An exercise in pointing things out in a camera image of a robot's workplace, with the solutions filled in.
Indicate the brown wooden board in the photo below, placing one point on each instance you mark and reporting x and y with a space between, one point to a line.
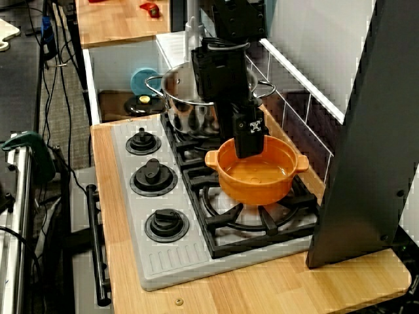
111 104

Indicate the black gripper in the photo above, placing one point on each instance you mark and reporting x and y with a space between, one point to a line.
219 72

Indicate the stainless steel pot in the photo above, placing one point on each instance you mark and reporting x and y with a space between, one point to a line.
183 114

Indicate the black upright panel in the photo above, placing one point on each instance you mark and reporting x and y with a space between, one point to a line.
370 147

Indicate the grey toy faucet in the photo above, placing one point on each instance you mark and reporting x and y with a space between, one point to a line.
192 32

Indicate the blue round cup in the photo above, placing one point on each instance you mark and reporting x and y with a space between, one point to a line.
140 81

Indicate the white cutting board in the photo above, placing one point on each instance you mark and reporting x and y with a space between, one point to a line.
6 32

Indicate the silver metal frame rail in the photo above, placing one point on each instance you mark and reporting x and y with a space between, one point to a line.
16 229

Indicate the grey toy stove panel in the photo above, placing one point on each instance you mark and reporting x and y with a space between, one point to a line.
173 258

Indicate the black stove knob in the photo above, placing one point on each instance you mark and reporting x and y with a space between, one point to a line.
152 176
165 225
142 141

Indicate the black burner grate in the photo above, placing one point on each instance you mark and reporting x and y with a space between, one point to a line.
262 243

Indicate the dark tile backsplash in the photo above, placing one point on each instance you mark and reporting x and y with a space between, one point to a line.
314 126

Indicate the orange plastic pot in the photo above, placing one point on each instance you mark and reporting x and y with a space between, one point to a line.
255 188

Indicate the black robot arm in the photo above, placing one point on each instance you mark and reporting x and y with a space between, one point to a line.
239 19

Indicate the white toy sink unit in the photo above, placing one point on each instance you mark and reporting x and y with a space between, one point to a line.
121 65

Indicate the brass screw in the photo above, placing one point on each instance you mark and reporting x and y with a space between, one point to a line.
178 301

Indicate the green clamp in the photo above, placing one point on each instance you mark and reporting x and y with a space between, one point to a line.
39 153

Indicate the wooden stove countertop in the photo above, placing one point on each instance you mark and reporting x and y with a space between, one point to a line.
229 288

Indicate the red toy object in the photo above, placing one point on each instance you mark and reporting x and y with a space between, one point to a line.
152 9

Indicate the black lid with yellow knob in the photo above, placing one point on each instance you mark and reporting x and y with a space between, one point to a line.
137 107

